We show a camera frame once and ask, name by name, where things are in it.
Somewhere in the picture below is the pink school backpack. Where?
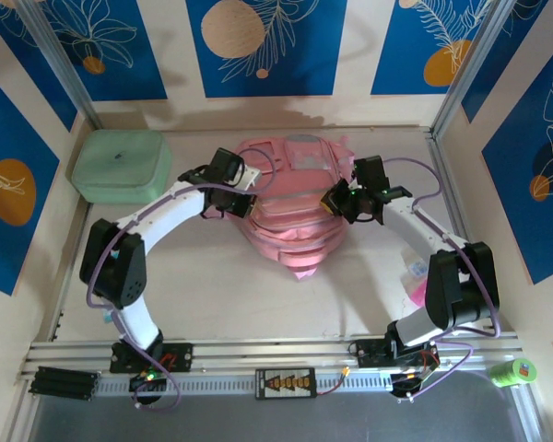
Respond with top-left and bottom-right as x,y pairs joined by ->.
233,133 -> 355,283

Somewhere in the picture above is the pink and white packet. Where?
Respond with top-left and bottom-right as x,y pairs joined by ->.
400,257 -> 429,308

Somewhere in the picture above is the mint green storage case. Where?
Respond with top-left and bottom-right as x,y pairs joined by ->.
71,128 -> 172,205

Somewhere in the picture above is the blue poster fern orange circle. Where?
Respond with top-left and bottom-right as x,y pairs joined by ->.
370,0 -> 494,97

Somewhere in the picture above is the blue poster large peach circle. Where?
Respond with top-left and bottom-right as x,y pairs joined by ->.
185,0 -> 348,99

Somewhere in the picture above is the blue poster leaves dark circle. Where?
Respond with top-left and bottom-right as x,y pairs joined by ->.
481,43 -> 553,286

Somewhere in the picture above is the blue poster white flower outline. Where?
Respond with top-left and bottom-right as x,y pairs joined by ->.
39,0 -> 169,102

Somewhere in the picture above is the black power distribution board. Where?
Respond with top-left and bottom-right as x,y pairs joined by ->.
254,367 -> 318,401

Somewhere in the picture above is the blue poster orange oval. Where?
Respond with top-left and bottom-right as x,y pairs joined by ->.
0,64 -> 61,297

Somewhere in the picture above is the green thread spool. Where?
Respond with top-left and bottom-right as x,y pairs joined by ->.
490,357 -> 537,389

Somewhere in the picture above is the black bar bundle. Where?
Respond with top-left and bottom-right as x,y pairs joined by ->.
29,366 -> 101,402

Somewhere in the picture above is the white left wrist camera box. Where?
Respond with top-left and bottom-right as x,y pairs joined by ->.
241,166 -> 263,191

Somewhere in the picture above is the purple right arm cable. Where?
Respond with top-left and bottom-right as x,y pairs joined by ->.
384,157 -> 504,404

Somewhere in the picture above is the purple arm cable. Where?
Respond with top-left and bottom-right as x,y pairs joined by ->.
384,157 -> 504,404
86,149 -> 278,413

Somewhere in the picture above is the aluminium side rail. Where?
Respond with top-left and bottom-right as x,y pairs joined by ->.
424,128 -> 502,333
49,200 -> 94,343

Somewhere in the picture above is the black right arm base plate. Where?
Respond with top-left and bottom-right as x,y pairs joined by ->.
355,338 -> 440,369

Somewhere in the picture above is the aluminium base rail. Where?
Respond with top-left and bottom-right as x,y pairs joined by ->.
20,331 -> 523,375

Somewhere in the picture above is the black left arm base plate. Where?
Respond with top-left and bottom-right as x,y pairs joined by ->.
109,341 -> 194,374

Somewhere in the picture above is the red wire orange connector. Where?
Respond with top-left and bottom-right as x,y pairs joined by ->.
315,366 -> 352,397

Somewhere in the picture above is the aluminium frame post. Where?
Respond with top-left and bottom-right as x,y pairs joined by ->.
16,0 -> 103,132
430,0 -> 520,139

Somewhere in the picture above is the blue floral wall poster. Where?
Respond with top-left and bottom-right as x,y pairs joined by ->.
0,0 -> 78,134
460,0 -> 549,124

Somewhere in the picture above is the grey slotted cable duct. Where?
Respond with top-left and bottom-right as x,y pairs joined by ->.
94,371 -> 395,398

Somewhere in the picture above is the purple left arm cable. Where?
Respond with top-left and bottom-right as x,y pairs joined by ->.
86,149 -> 278,413

